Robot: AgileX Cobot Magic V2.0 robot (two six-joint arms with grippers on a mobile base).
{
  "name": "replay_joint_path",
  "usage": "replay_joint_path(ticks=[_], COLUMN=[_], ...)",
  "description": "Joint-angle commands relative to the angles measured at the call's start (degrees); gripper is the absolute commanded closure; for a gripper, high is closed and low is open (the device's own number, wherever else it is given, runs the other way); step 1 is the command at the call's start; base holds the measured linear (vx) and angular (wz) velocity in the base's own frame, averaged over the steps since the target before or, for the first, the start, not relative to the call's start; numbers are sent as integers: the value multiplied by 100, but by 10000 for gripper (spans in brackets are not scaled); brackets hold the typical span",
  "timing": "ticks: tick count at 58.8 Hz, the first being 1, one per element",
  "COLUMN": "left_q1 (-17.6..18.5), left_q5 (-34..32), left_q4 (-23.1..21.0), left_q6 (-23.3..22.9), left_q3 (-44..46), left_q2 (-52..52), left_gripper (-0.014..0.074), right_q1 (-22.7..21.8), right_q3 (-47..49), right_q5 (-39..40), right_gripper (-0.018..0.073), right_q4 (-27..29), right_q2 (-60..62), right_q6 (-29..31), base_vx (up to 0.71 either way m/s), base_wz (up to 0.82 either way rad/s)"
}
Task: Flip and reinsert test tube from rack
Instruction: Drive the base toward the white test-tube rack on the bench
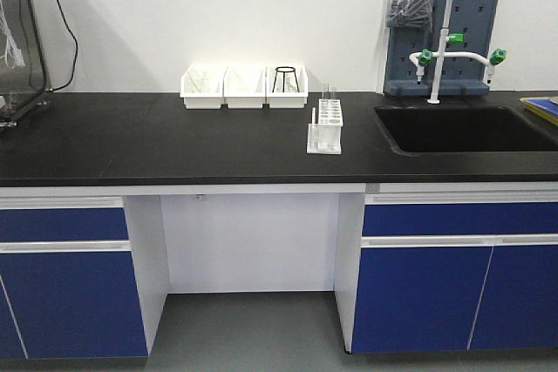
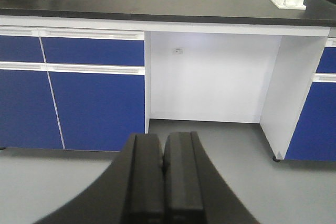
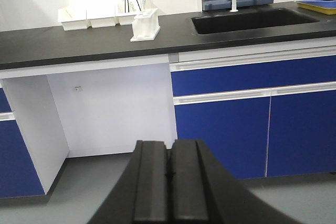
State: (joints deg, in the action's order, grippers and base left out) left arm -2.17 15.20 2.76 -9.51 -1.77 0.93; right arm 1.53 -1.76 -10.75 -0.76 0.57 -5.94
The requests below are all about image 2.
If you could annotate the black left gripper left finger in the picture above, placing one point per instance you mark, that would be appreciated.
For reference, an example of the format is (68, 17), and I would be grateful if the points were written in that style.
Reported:
(130, 190)

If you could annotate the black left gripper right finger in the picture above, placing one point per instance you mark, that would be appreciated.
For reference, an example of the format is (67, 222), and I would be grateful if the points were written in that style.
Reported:
(195, 192)

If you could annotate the blue and white lab cabinet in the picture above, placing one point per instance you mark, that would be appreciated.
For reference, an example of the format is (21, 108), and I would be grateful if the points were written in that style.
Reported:
(73, 85)

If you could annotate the blue right cabinet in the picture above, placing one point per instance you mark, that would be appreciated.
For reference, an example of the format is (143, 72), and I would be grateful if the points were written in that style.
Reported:
(298, 116)

